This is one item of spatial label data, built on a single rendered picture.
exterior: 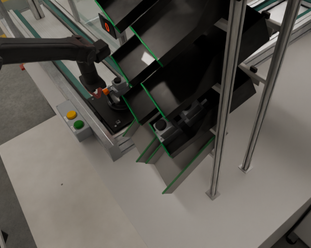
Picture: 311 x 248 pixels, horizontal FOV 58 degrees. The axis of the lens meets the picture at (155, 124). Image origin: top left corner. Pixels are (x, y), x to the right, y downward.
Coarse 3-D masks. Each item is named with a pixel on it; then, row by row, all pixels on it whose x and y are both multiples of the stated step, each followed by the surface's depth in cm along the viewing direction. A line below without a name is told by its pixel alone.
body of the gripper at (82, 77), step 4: (92, 72) 100; (96, 72) 102; (80, 76) 107; (84, 76) 100; (88, 76) 100; (92, 76) 101; (96, 76) 102; (84, 80) 103; (88, 80) 102; (92, 80) 102; (96, 80) 103; (100, 80) 104; (88, 84) 103; (92, 84) 103; (96, 84) 103; (100, 84) 103; (104, 84) 103; (88, 88) 102; (92, 88) 102; (96, 88) 102; (92, 92) 102
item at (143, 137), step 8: (128, 128) 102; (136, 128) 104; (144, 128) 102; (128, 136) 105; (136, 136) 105; (144, 136) 101; (152, 136) 98; (136, 144) 104; (144, 144) 101; (152, 144) 93; (144, 152) 94; (152, 152) 97; (136, 160) 96; (144, 160) 98
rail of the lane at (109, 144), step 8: (40, 64) 159; (48, 64) 146; (48, 72) 144; (56, 72) 140; (56, 80) 137; (64, 80) 136; (64, 88) 133; (72, 88) 132; (64, 96) 141; (72, 96) 128; (80, 104) 126; (80, 112) 122; (88, 112) 121; (88, 120) 118; (96, 120) 118; (96, 128) 115; (104, 128) 115; (96, 136) 118; (104, 136) 113; (112, 136) 112; (104, 144) 110; (112, 144) 110; (112, 152) 111; (120, 152) 115
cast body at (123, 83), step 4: (120, 76) 115; (112, 80) 114; (116, 80) 112; (120, 80) 112; (124, 80) 113; (112, 84) 115; (116, 84) 112; (120, 84) 112; (124, 84) 114; (128, 84) 118; (112, 88) 116; (116, 88) 113; (120, 88) 113; (124, 88) 115; (128, 88) 116; (112, 92) 117; (116, 92) 114; (120, 92) 115; (124, 92) 116; (116, 96) 115
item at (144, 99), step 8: (152, 72) 89; (136, 88) 90; (128, 96) 92; (136, 96) 90; (144, 96) 88; (128, 104) 88; (136, 104) 89; (144, 104) 87; (152, 104) 85; (136, 112) 87; (144, 112) 86; (152, 112) 82; (136, 120) 83; (144, 120) 83
